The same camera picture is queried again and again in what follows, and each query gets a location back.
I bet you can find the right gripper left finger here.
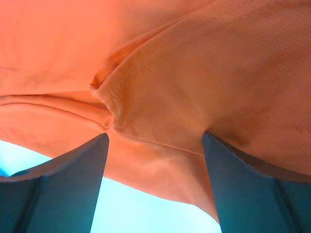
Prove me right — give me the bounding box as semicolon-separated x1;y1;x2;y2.
0;133;109;233

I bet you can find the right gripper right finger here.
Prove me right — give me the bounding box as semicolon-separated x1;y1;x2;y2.
202;133;311;233

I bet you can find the orange t shirt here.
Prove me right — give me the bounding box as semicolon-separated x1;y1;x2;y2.
0;0;311;218

